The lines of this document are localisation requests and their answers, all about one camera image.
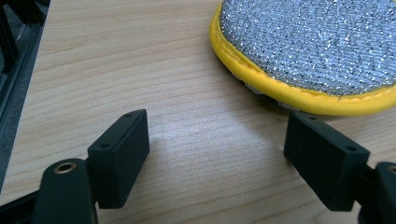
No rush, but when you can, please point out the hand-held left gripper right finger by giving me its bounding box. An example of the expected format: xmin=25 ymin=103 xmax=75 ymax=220
xmin=283 ymin=111 xmax=372 ymax=213

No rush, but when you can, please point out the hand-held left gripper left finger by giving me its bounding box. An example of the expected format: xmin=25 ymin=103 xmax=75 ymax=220
xmin=87 ymin=108 xmax=150 ymax=210

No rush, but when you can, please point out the round silver yellow-rimmed scouring pad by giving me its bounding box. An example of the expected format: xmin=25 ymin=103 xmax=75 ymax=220
xmin=208 ymin=0 xmax=396 ymax=117

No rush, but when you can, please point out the black metal frame rail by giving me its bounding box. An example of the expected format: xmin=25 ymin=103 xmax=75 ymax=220
xmin=0 ymin=0 xmax=51 ymax=194

